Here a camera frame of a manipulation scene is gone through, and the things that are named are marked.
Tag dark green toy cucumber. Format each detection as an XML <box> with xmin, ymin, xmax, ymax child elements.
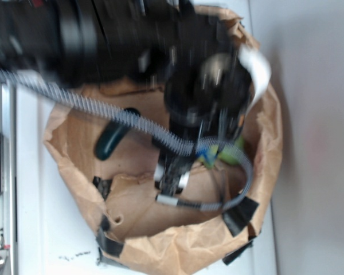
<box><xmin>94</xmin><ymin>120</ymin><xmax>131</xmax><ymax>161</ymax></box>

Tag black braided cable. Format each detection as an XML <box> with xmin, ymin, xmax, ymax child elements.
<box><xmin>0</xmin><ymin>68</ymin><xmax>253</xmax><ymax>212</ymax></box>

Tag black tape piece right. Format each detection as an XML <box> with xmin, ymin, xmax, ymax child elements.
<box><xmin>222</xmin><ymin>197</ymin><xmax>259</xmax><ymax>237</ymax></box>

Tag white ribbon cable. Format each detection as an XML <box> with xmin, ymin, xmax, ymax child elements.
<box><xmin>237</xmin><ymin>45</ymin><xmax>272</xmax><ymax>111</ymax></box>

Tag black tape piece inside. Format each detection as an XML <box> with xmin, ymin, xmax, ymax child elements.
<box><xmin>92</xmin><ymin>176</ymin><xmax>112</xmax><ymax>201</ymax></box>

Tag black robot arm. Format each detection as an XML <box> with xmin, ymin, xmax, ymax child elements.
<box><xmin>0</xmin><ymin>1</ymin><xmax>251</xmax><ymax>195</ymax></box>

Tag aluminium frame rail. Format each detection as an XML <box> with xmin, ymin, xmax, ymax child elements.
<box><xmin>0</xmin><ymin>83</ymin><xmax>18</xmax><ymax>274</ymax></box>

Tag black tape piece bottom-left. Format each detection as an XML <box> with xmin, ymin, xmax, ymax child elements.
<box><xmin>96</xmin><ymin>215</ymin><xmax>126</xmax><ymax>268</ymax></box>

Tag brown paper bag tray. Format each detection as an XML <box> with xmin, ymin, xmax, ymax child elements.
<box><xmin>42</xmin><ymin>5</ymin><xmax>284</xmax><ymax>275</ymax></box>

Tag black tape piece bottom-right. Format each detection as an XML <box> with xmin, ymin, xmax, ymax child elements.
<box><xmin>222</xmin><ymin>239</ymin><xmax>253</xmax><ymax>266</ymax></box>

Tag green plush toy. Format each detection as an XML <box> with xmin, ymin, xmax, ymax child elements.
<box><xmin>197</xmin><ymin>145</ymin><xmax>239</xmax><ymax>169</ymax></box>

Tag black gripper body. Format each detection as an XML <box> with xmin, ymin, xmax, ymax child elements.
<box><xmin>155</xmin><ymin>49</ymin><xmax>252</xmax><ymax>196</ymax></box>

